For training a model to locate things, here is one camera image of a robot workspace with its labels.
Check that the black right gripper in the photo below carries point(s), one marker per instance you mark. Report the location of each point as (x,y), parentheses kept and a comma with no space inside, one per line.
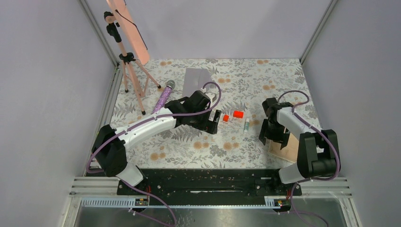
(265,133)

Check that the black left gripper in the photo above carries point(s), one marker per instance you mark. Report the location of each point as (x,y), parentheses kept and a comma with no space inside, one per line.
(208,126)

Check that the beige letter paper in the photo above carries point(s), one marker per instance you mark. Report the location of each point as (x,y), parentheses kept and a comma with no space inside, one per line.
(289,152)

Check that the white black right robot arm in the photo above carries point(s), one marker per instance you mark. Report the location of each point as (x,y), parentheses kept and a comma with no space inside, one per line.
(317,154)

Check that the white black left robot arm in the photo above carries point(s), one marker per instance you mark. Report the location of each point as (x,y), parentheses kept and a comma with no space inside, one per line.
(112,144)

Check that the grey envelope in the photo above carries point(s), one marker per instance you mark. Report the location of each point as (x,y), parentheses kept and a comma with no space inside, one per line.
(195,79)

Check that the small red cube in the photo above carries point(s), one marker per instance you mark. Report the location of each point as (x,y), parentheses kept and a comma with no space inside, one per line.
(226,118)

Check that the red rectangular block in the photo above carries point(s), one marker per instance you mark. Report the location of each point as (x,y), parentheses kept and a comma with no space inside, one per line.
(238,114)

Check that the floral patterned table mat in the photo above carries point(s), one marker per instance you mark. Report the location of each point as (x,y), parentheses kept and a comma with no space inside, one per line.
(245,84)

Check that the purple glitter microphone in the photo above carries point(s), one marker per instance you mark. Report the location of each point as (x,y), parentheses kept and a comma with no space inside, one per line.
(170,85)

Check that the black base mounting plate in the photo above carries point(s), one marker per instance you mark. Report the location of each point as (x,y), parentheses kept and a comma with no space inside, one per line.
(210,185)

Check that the pink tripod stand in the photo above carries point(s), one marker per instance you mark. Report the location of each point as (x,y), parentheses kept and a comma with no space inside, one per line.
(127,59)

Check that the pink board on tripod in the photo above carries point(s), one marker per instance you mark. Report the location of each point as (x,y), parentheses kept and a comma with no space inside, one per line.
(130,29)

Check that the aluminium slotted rail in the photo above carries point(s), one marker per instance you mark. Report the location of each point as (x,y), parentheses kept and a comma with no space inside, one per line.
(143,202)

